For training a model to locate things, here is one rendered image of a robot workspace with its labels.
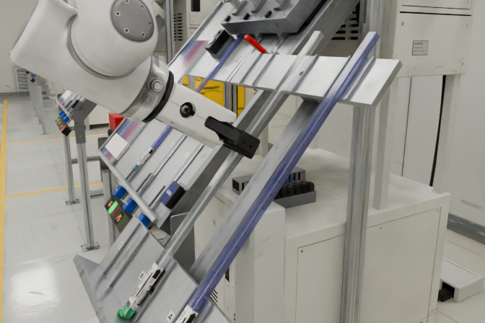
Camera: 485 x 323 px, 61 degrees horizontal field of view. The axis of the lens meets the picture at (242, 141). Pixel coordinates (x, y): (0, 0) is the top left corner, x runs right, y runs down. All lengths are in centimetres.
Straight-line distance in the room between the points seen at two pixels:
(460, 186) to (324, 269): 164
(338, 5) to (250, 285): 66
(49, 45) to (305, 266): 87
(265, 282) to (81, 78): 42
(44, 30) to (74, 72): 5
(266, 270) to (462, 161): 210
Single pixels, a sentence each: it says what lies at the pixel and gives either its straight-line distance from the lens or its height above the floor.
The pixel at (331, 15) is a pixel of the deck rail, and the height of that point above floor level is 115.
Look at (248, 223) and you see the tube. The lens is 52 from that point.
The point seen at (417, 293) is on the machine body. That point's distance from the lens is 156.
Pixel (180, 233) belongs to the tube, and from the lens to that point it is 60.
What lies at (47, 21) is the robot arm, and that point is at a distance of 47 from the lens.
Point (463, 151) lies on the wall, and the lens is 266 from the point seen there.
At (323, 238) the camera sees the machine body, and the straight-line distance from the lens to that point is 114.
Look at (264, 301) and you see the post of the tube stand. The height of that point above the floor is 69.
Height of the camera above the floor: 109
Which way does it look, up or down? 14 degrees down
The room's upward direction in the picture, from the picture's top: straight up
